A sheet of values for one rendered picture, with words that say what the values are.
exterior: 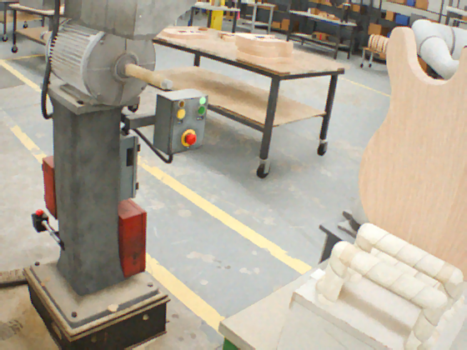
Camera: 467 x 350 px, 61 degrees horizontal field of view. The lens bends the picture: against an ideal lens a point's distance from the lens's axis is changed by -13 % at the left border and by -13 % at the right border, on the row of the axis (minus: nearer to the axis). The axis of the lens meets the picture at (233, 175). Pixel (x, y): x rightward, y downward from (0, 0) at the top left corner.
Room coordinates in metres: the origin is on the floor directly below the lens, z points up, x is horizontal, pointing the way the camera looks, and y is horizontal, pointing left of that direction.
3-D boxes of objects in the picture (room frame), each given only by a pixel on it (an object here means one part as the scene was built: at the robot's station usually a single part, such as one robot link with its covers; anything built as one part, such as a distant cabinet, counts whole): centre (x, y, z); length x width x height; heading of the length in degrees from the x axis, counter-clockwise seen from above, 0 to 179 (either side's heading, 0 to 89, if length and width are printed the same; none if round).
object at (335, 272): (0.54, -0.17, 1.15); 0.03 x 0.03 x 0.09
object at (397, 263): (0.61, -0.34, 1.12); 0.20 x 0.03 x 0.03; 50
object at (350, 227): (1.47, -0.53, 0.73); 0.22 x 0.18 x 0.06; 40
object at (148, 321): (1.44, 0.55, 0.12); 0.61 x 0.51 x 0.25; 137
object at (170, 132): (1.52, 0.28, 0.99); 0.24 x 0.21 x 0.26; 47
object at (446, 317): (0.46, -0.34, 1.12); 0.11 x 0.03 x 0.03; 141
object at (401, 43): (0.72, -0.26, 1.48); 0.07 x 0.04 x 0.09; 50
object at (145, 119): (1.48, 0.32, 1.02); 0.19 x 0.04 x 0.04; 137
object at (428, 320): (0.43, -0.30, 1.15); 0.03 x 0.03 x 0.09
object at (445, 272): (0.55, -0.29, 1.20); 0.20 x 0.03 x 0.03; 50
